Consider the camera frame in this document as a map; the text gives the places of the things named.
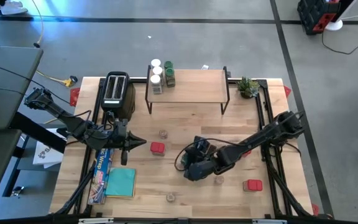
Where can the black two-slot toaster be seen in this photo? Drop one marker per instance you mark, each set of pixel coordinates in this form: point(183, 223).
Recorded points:
point(115, 87)

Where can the red table clamp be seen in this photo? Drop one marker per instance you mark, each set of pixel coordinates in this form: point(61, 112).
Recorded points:
point(314, 209)
point(287, 91)
point(74, 96)

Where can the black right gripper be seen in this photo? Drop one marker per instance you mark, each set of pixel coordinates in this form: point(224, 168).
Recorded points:
point(200, 165)

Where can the wooden shelf black frame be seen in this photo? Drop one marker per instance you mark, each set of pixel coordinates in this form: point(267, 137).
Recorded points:
point(197, 87)

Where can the red and black tool case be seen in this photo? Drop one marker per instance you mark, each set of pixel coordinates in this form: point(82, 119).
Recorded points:
point(315, 15)

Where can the small metal clip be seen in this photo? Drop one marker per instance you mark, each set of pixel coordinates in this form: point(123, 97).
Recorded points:
point(17, 191)

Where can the small white tag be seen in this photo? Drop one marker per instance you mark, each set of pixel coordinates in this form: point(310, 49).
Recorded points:
point(204, 67)

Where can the person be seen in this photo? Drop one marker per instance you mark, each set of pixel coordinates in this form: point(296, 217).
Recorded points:
point(12, 7)

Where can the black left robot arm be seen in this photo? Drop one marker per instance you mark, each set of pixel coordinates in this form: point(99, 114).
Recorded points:
point(73, 124)

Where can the succulent in black pot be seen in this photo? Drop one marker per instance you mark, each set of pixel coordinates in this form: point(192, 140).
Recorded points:
point(248, 87)

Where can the blue plastic wrap box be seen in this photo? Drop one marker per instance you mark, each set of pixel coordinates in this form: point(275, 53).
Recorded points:
point(102, 177)

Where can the silver metal bracket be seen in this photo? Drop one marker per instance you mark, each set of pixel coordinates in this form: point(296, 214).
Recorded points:
point(95, 221)
point(269, 221)

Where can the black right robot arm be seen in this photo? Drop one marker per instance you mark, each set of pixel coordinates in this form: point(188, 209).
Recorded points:
point(253, 141)

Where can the red cube right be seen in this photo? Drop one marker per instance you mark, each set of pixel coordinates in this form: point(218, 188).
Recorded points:
point(253, 184)

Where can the white paper with logo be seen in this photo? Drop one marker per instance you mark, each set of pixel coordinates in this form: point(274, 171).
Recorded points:
point(47, 155)

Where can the white stand base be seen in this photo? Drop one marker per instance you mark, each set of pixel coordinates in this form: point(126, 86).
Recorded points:
point(334, 25)

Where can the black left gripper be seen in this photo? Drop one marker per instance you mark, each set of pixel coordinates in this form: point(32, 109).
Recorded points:
point(121, 137)

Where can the black metal rig frame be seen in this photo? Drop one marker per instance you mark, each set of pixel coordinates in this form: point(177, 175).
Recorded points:
point(268, 102)

